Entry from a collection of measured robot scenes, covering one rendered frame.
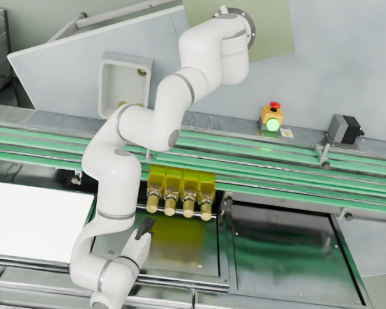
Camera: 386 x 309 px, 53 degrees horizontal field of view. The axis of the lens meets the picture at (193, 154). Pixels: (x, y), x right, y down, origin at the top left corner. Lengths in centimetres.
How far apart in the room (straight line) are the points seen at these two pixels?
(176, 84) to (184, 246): 63
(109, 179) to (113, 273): 22
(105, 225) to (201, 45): 44
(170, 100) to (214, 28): 21
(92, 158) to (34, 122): 71
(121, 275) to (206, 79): 48
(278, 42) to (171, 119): 60
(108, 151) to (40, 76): 77
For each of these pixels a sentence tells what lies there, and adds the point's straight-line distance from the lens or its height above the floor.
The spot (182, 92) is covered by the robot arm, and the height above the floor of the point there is 131.
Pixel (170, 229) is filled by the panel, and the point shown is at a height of 111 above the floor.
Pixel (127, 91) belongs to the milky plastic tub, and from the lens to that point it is 145.
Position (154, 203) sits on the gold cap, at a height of 115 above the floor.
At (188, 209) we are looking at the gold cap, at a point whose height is 116.
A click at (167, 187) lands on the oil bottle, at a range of 127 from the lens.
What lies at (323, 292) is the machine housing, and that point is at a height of 127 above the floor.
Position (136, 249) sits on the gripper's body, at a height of 138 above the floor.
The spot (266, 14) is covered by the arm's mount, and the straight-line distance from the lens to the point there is 127.
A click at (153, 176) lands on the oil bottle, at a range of 131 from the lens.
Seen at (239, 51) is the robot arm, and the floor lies 115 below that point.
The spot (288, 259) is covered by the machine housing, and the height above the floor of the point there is 114.
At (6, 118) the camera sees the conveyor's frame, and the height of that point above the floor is 85.
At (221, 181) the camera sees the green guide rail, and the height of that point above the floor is 92.
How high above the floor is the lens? 207
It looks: 57 degrees down
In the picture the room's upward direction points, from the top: 178 degrees counter-clockwise
